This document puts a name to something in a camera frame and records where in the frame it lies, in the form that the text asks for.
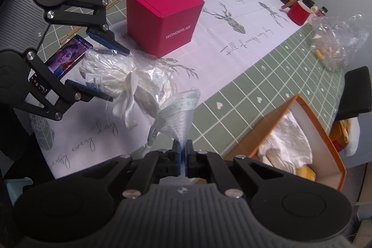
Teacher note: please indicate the black chair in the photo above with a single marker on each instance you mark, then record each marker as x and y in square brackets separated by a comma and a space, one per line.
[357, 91]

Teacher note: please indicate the cellophane flower bouquet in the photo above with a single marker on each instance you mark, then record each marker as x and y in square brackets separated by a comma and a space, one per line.
[116, 70]

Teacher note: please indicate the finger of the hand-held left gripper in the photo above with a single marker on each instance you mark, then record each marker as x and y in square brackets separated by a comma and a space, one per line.
[87, 89]
[107, 40]

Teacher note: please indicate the magenta cube box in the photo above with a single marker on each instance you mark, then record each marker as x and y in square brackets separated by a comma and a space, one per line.
[151, 21]

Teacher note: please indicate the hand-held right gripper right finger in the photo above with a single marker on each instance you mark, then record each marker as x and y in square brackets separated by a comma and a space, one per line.
[189, 162]

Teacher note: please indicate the green checked tablecloth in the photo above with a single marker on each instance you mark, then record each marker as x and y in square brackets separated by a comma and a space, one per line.
[276, 76]

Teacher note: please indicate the yellow snack packet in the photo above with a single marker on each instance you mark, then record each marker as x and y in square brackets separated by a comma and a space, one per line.
[306, 173]

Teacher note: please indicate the black smartphone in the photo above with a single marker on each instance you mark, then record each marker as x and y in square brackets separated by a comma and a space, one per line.
[69, 53]

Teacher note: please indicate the light blue plastic object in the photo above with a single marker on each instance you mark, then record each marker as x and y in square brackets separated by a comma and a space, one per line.
[16, 188]

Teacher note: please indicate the small black-lidded jar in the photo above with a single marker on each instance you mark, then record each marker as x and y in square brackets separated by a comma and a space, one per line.
[322, 11]

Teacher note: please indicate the clear plastic bag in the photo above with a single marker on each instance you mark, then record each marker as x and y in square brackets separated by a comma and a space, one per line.
[337, 41]

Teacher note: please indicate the bamboo chopstick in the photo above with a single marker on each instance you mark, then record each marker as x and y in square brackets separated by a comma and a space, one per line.
[114, 2]

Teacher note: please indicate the red mug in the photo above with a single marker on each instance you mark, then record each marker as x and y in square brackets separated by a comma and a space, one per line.
[298, 14]

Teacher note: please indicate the white printed table runner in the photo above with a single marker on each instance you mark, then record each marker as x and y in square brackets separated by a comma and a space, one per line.
[232, 33]

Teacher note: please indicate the dark glass jar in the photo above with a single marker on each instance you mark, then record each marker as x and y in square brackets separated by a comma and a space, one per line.
[308, 1]

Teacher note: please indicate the orange cardboard box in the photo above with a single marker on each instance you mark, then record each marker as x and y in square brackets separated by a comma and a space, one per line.
[334, 155]

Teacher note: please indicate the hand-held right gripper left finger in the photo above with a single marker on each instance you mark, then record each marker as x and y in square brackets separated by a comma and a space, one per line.
[176, 162]

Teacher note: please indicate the white fluffy seat cushion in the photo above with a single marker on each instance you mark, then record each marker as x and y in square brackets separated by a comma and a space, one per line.
[353, 137]

